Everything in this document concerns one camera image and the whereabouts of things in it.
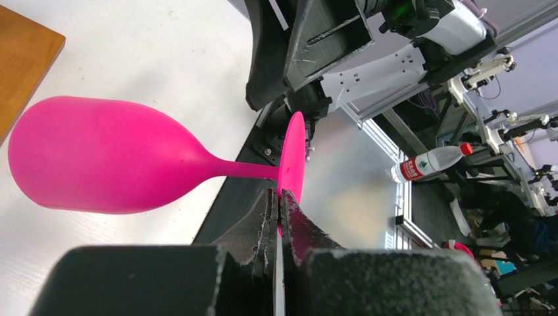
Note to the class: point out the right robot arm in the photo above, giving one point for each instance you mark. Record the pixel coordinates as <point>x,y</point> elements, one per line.
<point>461,37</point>

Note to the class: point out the plastic water bottle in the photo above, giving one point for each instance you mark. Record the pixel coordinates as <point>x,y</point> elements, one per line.
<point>435,160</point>

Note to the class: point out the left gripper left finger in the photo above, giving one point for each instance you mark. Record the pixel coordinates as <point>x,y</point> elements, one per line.
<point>252,243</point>

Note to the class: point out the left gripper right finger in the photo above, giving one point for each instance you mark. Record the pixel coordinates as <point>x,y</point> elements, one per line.
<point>300,236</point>

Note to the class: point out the pink wine glass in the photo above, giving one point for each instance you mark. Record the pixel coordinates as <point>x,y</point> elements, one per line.
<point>105,156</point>

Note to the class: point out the gold rack with wooden base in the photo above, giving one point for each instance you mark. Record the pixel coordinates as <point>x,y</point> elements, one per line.
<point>28,51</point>

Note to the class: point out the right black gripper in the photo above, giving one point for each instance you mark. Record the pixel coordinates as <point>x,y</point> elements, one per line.
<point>320,35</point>

